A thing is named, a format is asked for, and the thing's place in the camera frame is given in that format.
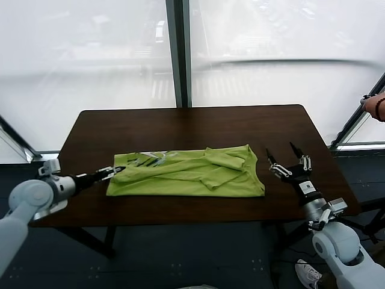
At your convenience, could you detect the slanted dark window frame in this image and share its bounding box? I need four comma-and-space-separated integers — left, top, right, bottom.
329, 72, 385, 151
0, 113, 60, 164

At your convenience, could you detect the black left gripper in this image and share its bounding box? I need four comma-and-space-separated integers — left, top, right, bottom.
73, 166, 127, 190

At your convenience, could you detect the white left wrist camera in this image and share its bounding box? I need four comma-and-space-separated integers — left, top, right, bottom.
37, 159, 61, 177

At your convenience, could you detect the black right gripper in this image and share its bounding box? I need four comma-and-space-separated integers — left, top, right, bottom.
265, 141, 319, 207

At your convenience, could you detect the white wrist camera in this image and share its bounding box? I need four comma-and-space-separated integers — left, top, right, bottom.
327, 197, 349, 216
37, 159, 61, 177

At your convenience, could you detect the white sneaker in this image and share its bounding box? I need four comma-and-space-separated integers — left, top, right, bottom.
294, 258, 323, 289

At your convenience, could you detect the lime green t-shirt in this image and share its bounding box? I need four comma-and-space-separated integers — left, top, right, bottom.
105, 144, 266, 198

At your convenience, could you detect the grey vertical window mullion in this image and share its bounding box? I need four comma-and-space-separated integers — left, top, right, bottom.
165, 0, 193, 108

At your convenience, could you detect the curved dark rail behind glass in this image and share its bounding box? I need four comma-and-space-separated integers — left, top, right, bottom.
192, 58, 385, 73

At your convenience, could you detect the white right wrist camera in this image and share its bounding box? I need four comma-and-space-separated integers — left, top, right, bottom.
327, 197, 349, 216

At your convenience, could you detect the right camera cable with tag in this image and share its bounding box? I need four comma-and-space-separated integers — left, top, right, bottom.
308, 209, 331, 232

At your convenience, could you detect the black metal table leg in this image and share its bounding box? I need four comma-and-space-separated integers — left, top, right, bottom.
58, 225, 117, 259
261, 198, 385, 256

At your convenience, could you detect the person hand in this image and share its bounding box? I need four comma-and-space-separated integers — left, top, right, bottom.
364, 95, 381, 118

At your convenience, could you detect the dark trouser leg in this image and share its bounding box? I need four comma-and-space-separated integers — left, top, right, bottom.
318, 270, 336, 289

